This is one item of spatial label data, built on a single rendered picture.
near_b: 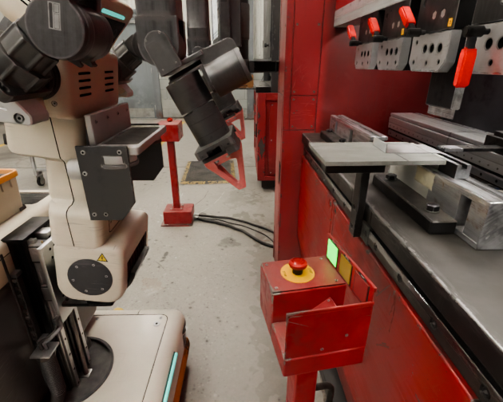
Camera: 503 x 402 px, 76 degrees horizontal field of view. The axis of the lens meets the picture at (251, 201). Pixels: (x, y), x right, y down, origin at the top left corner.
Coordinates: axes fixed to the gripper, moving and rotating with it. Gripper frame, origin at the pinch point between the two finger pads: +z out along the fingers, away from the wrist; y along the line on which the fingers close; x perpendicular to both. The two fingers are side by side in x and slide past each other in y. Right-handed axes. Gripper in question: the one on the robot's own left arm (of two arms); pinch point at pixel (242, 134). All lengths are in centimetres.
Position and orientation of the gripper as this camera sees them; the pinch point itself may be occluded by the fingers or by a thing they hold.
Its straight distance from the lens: 98.2
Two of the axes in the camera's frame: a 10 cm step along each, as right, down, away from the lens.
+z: 4.5, 8.2, 3.6
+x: -8.9, 4.2, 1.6
